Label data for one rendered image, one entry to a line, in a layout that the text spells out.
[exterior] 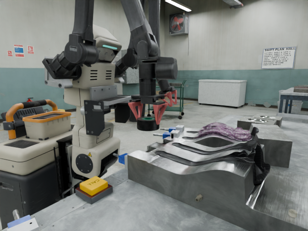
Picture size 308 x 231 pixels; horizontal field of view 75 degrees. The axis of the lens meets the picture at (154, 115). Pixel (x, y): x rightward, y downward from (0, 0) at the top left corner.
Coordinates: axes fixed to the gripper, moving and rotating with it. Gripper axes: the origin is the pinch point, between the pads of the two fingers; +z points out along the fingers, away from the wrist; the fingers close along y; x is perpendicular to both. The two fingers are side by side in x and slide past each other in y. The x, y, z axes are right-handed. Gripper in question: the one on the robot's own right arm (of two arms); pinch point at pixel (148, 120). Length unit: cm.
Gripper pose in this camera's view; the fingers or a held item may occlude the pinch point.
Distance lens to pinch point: 70.8
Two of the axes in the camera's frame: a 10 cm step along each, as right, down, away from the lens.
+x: 5.3, -1.8, 8.3
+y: 8.5, 1.0, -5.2
